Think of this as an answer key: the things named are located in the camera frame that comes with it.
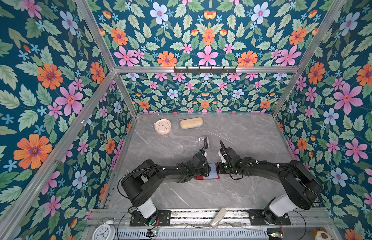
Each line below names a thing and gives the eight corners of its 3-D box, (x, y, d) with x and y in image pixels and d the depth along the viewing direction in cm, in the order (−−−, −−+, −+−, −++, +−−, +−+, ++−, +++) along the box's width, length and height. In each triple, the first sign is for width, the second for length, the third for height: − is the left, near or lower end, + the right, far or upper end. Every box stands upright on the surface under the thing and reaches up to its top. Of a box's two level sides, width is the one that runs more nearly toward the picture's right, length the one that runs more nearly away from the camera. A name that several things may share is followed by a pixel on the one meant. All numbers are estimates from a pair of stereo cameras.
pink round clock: (153, 134, 109) (152, 131, 107) (156, 121, 117) (155, 119, 115) (170, 134, 109) (169, 131, 107) (172, 121, 117) (171, 119, 115)
